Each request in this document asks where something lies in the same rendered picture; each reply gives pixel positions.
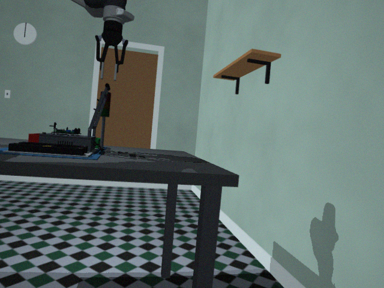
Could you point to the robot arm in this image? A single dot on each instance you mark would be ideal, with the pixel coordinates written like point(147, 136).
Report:
point(113, 9)

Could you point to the red bin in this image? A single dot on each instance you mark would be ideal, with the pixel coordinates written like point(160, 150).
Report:
point(33, 137)

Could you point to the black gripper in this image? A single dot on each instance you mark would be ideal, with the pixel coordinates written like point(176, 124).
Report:
point(112, 36)

